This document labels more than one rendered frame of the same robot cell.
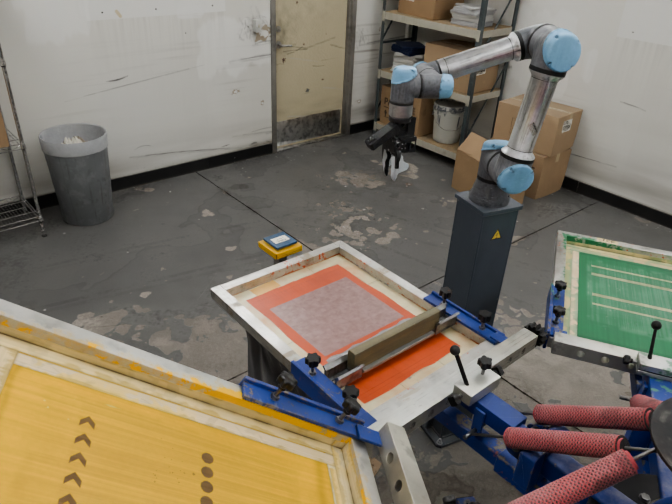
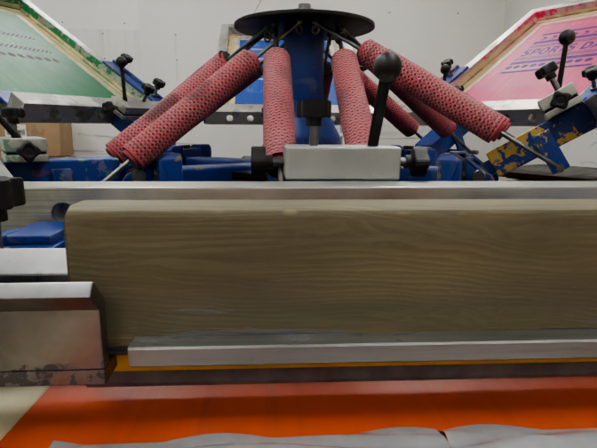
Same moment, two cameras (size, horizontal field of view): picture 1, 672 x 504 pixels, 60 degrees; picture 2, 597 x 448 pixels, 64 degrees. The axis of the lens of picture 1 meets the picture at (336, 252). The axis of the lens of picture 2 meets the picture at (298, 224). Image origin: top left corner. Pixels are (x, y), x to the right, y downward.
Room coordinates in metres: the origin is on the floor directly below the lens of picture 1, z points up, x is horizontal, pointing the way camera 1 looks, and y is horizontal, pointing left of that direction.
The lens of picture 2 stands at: (1.61, -0.10, 1.10)
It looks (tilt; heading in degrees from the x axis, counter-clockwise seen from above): 12 degrees down; 217
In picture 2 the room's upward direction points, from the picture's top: straight up
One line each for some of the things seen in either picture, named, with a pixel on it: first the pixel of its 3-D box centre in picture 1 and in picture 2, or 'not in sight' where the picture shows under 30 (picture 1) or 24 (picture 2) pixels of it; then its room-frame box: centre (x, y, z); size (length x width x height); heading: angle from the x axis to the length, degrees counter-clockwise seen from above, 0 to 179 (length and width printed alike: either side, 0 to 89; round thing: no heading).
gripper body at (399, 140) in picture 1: (400, 134); not in sight; (1.84, -0.19, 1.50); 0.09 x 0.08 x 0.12; 116
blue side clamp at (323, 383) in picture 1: (330, 396); not in sight; (1.17, 0.00, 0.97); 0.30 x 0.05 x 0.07; 41
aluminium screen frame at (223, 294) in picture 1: (349, 318); not in sight; (1.54, -0.06, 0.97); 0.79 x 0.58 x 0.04; 41
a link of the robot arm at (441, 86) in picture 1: (433, 84); not in sight; (1.86, -0.28, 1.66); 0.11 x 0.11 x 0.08; 9
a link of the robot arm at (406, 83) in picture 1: (404, 85); not in sight; (1.83, -0.19, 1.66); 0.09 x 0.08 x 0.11; 99
